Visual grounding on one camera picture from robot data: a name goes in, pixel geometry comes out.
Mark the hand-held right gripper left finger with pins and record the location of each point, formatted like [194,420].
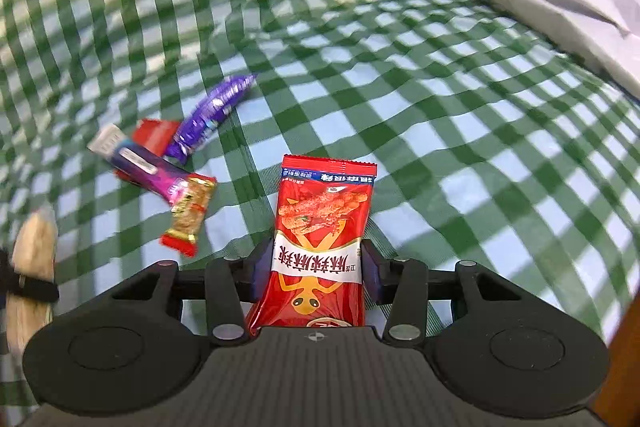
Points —
[263,268]

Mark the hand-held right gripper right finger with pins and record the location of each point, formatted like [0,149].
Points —
[370,273]

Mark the large red snack packet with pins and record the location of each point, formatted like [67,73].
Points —
[315,227]

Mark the peanut candy packet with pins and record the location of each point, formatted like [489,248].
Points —
[191,207]

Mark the purple and white bar packet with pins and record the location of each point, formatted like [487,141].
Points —
[142,164]

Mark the purple snack packet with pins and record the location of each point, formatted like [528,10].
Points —
[210,117]

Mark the small red snack packet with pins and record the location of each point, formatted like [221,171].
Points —
[156,133]

